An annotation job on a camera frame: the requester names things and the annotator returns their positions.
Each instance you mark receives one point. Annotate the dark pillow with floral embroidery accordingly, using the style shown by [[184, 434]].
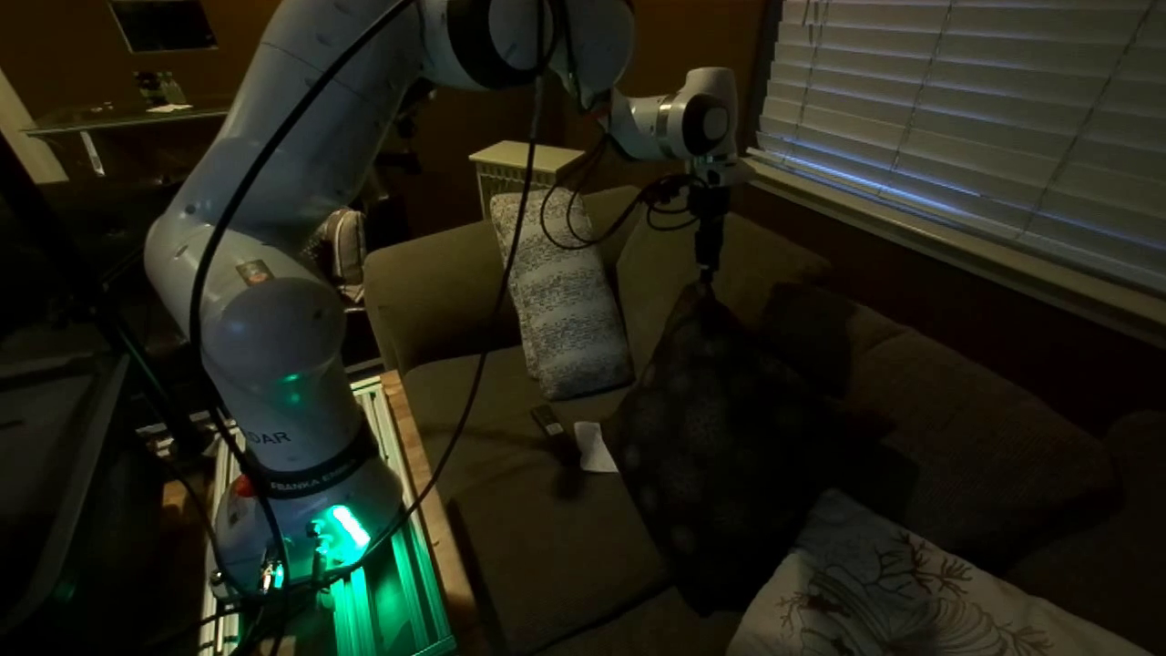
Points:
[[731, 440]]

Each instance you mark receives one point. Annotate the striped cushion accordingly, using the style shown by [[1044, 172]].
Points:
[[351, 241]]

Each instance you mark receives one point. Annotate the white pillow with coral print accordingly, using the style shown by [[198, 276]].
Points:
[[898, 594]]

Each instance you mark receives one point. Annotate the wooden wall shelf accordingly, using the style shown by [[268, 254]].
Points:
[[132, 121]]

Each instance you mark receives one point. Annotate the black remote control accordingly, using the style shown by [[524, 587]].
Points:
[[551, 434]]

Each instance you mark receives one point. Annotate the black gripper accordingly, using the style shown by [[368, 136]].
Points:
[[710, 215]]

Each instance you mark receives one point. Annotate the robot base mounting table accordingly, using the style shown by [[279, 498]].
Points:
[[405, 586]]

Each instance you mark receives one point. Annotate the brown fabric sofa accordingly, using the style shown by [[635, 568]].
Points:
[[534, 535]]

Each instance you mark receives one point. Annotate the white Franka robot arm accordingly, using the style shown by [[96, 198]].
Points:
[[314, 184]]

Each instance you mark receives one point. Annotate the white window blinds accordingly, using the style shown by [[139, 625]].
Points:
[[986, 121]]

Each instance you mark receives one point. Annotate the dark framed wall picture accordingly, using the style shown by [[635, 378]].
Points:
[[165, 22]]

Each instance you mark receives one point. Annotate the white paper sheet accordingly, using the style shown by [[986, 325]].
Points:
[[595, 445]]

